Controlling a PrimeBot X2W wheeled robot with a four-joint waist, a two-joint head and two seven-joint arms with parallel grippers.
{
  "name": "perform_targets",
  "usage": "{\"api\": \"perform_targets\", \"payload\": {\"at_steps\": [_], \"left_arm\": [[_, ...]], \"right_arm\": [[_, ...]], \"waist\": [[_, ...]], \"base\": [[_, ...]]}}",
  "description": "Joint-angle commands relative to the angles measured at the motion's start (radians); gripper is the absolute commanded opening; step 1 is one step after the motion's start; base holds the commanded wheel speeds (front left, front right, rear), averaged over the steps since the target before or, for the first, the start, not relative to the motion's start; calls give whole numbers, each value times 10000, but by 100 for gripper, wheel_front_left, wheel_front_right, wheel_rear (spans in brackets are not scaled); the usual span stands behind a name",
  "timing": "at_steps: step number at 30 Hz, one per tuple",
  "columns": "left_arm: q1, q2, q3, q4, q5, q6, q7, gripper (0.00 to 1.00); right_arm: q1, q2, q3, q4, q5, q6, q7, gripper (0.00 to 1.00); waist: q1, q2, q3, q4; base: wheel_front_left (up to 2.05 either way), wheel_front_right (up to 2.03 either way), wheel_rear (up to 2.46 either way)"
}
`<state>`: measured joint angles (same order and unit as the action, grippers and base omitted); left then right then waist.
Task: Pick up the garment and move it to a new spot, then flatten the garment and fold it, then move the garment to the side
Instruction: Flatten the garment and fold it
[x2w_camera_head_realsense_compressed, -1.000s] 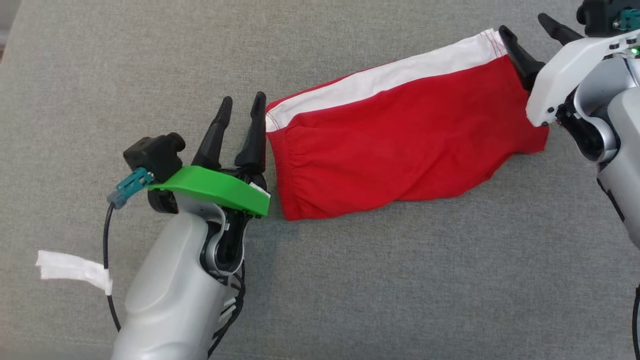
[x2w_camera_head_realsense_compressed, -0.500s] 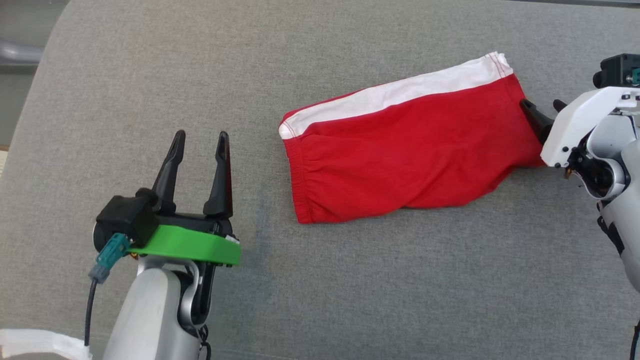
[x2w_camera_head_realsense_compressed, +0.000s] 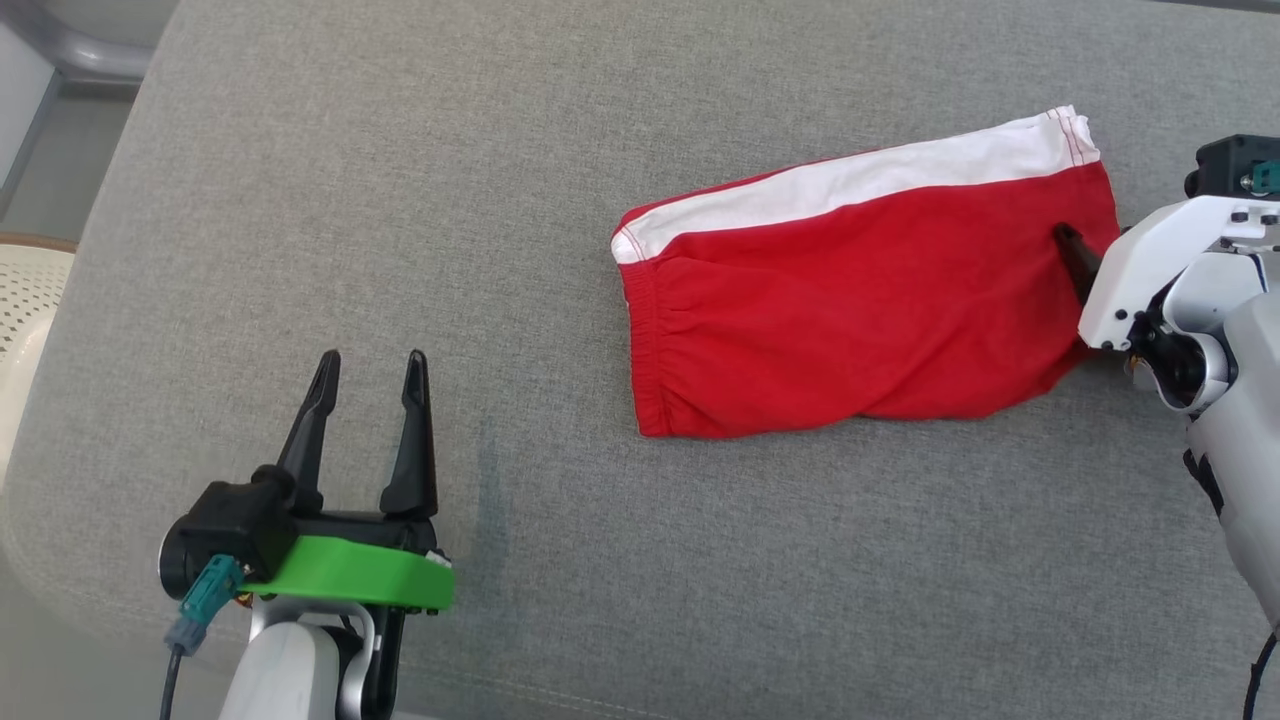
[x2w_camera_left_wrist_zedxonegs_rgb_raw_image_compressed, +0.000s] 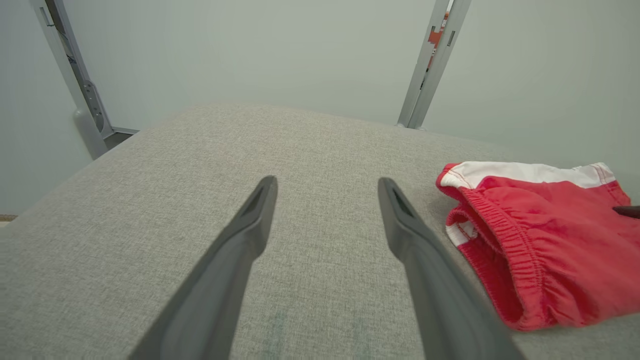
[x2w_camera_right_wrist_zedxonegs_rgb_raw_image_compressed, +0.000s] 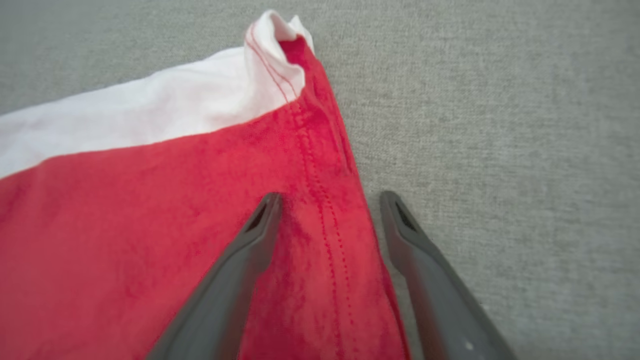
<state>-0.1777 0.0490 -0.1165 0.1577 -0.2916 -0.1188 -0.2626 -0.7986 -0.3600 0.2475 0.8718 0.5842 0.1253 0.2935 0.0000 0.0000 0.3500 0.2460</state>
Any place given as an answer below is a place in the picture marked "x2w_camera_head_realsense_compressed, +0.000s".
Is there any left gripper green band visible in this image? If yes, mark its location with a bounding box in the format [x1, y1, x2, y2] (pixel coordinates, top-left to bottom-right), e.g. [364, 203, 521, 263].
[245, 349, 457, 614]

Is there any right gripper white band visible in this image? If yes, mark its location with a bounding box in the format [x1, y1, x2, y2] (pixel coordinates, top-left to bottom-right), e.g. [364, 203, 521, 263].
[1053, 195, 1280, 351]

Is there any red shorts white stripe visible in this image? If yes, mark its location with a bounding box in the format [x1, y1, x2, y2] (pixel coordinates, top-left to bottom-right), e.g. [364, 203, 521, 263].
[610, 104, 1122, 440]

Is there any grey fabric sofa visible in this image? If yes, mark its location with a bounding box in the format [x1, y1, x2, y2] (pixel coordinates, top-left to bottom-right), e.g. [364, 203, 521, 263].
[0, 0, 1280, 720]

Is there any white perforated laundry basket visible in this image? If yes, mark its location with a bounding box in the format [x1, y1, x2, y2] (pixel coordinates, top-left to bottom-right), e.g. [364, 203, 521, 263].
[0, 234, 80, 493]

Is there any left black cable teal plug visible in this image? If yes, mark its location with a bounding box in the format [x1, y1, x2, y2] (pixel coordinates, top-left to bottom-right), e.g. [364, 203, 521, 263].
[160, 554, 247, 720]

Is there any grey curved metal rail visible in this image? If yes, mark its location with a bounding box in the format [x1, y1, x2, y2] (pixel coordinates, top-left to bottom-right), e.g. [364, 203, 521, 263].
[0, 0, 182, 89]

